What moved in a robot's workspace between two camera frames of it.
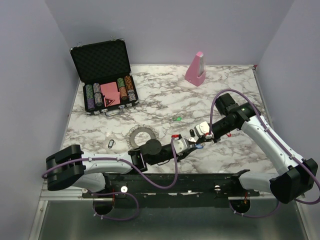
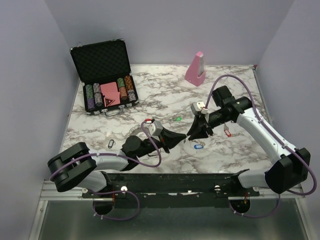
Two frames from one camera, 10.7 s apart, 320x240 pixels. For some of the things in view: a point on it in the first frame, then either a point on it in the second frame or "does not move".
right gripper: [202, 139] → [199, 129]
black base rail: [171, 190] does not move
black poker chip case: [104, 68] does not move
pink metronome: [196, 73] does not move
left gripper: [188, 151] → [169, 139]
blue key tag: [199, 146] does not move
